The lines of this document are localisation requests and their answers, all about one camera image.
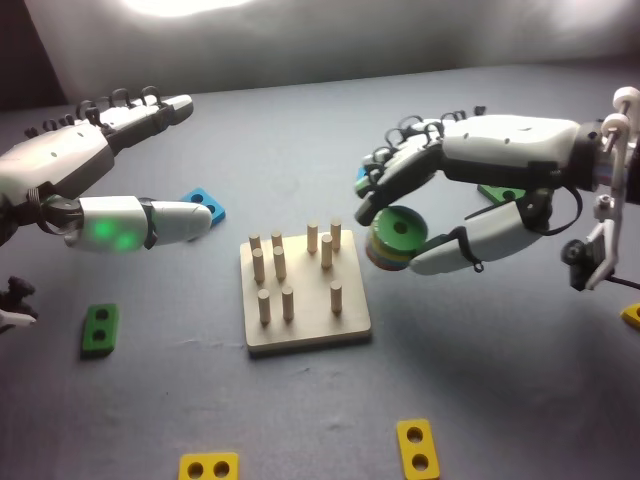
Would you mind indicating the stack of coloured rings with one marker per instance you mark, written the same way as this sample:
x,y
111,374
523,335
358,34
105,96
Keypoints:
x,y
387,236

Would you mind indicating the blue two-hole block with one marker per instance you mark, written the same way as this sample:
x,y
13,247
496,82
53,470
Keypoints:
x,y
360,175

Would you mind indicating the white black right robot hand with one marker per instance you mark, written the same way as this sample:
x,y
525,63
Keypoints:
x,y
500,145

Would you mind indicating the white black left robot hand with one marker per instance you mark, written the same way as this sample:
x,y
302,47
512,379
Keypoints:
x,y
55,160

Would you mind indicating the green two-hole block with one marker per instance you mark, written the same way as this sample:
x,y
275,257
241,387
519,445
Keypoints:
x,y
111,325

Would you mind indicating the grey table cloth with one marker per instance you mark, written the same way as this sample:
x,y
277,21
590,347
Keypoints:
x,y
320,400

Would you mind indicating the green four-hole block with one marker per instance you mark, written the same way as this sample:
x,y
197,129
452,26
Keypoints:
x,y
492,193

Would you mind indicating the blue four-hole block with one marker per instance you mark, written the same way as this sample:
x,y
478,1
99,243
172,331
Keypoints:
x,y
220,218

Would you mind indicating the yellow two-hole block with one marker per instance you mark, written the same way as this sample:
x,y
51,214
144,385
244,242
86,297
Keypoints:
x,y
209,457
406,450

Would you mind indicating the wooden peg board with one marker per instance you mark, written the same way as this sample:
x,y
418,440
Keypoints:
x,y
307,320

